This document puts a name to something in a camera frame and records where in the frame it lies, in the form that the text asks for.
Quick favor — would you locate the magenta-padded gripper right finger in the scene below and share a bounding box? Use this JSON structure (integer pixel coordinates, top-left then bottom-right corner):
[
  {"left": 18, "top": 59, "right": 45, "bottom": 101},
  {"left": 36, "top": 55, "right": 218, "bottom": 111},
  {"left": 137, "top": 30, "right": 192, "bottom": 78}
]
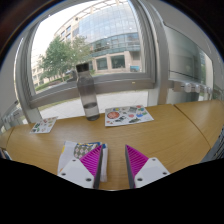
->
[{"left": 125, "top": 144, "right": 171, "bottom": 189}]

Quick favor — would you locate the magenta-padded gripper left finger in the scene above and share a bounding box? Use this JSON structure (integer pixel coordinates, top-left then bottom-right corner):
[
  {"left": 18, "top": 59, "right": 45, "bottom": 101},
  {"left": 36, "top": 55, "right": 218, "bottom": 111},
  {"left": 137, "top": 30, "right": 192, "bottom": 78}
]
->
[{"left": 57, "top": 144, "right": 104, "bottom": 190}]

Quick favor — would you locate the sticker sheet with green stickers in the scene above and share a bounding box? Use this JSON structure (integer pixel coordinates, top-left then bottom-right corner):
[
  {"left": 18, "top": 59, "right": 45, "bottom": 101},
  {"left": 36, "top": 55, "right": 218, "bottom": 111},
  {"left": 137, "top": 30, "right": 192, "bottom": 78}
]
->
[{"left": 29, "top": 116, "right": 59, "bottom": 135}]

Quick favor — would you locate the sticker sheet with red circle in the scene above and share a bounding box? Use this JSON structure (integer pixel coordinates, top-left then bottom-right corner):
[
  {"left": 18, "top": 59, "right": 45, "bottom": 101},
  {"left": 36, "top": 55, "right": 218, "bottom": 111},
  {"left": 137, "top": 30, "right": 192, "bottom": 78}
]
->
[{"left": 104, "top": 104, "right": 155, "bottom": 127}]

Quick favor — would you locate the clear grey drink bottle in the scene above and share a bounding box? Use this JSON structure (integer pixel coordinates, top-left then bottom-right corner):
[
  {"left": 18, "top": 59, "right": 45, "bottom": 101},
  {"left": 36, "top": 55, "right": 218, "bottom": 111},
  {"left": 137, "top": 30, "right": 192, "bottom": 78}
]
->
[{"left": 75, "top": 62, "right": 101, "bottom": 122}]

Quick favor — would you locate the green tree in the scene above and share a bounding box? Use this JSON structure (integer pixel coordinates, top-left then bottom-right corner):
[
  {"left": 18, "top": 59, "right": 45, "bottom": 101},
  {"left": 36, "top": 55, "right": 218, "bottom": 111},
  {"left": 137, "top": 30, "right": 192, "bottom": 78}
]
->
[{"left": 39, "top": 35, "right": 93, "bottom": 83}]

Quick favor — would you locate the glass-fronted building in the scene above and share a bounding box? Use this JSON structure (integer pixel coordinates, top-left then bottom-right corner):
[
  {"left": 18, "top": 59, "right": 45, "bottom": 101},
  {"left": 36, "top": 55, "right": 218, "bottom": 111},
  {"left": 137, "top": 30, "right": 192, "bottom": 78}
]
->
[{"left": 31, "top": 1, "right": 143, "bottom": 84}]

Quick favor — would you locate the white knobbed window rail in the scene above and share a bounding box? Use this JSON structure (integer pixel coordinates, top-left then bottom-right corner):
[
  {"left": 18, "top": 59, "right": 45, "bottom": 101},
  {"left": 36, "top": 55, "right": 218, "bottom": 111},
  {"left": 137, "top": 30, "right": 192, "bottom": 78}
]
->
[
  {"left": 171, "top": 81, "right": 214, "bottom": 95},
  {"left": 0, "top": 106, "right": 21, "bottom": 128}
]

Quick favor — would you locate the white window frame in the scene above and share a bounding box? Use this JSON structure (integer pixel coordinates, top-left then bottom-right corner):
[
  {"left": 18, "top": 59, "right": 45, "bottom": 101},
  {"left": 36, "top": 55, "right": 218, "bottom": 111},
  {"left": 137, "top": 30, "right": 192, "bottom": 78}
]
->
[{"left": 14, "top": 0, "right": 174, "bottom": 124}]

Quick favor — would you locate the dark window handle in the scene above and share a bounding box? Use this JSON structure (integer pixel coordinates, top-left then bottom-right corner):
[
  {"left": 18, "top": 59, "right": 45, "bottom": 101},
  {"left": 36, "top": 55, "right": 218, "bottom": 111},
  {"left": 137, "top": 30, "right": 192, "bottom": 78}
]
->
[{"left": 65, "top": 69, "right": 79, "bottom": 83}]

